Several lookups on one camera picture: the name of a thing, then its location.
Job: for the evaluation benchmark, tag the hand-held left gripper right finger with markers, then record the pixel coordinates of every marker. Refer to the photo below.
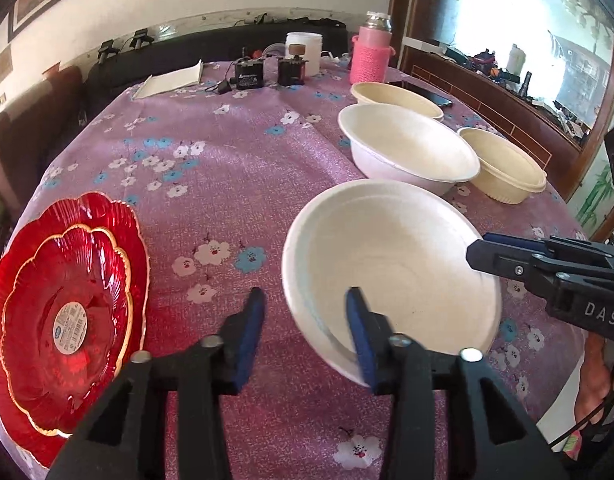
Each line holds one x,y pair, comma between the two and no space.
359,340

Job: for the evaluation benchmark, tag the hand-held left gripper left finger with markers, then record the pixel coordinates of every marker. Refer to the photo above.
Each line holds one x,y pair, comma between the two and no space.
249,335

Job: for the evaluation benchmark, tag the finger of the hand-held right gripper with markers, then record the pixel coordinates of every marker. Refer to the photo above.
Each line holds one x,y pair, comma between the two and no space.
517,241
497,259

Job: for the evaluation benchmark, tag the beige bowl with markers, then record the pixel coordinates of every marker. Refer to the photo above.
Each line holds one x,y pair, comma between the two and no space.
502,165
397,97

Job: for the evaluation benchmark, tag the white bowl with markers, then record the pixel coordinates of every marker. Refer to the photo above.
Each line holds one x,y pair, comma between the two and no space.
387,250
407,140

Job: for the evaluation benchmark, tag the large red plate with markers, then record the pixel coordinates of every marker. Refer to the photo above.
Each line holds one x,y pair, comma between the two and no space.
127,240

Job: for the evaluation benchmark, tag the small red gold-rimmed plate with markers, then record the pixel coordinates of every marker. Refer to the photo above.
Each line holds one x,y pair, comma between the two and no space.
52,360

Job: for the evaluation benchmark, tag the person's right forearm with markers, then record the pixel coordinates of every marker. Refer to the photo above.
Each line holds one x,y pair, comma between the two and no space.
594,385

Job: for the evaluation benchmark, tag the green bamboo decoration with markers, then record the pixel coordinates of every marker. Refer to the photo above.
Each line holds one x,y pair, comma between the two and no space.
597,190

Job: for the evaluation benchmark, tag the wooden framed mirror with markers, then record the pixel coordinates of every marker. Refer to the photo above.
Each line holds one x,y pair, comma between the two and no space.
492,102

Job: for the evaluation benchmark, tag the black flashlight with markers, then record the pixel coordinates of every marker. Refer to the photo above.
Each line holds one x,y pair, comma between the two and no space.
527,82

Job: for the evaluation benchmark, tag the black smartphone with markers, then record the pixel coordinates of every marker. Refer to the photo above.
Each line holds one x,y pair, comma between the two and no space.
437,99

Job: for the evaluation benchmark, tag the white bottle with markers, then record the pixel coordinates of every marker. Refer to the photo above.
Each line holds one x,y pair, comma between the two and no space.
516,59

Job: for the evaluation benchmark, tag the dark red pot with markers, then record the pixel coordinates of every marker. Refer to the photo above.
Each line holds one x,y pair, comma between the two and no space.
483,58

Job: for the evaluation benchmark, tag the white flat box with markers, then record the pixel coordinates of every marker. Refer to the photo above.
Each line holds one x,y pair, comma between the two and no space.
427,45

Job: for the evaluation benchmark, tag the pink thermos with knitted sleeve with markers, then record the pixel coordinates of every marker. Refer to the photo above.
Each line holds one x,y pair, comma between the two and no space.
369,60

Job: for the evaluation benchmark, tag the small black plug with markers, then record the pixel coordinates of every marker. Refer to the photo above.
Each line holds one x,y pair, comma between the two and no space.
223,87

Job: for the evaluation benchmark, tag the white face mask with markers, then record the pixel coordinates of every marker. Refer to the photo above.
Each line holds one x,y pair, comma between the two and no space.
337,60

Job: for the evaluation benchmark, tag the white notebook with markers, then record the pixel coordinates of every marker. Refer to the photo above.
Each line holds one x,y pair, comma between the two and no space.
169,82

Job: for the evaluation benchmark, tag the black motor with cork top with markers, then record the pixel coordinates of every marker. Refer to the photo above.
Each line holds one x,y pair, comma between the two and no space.
291,72

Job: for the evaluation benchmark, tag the white plastic jar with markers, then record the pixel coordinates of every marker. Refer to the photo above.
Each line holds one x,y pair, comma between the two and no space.
309,57

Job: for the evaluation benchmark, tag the black sofa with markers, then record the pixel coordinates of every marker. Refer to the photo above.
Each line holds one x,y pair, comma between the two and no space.
187,50

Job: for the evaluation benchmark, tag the brown chair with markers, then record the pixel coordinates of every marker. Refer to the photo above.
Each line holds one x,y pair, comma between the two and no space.
37,120

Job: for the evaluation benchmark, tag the small wall frame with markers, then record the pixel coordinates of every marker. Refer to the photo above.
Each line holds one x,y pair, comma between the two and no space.
2,65

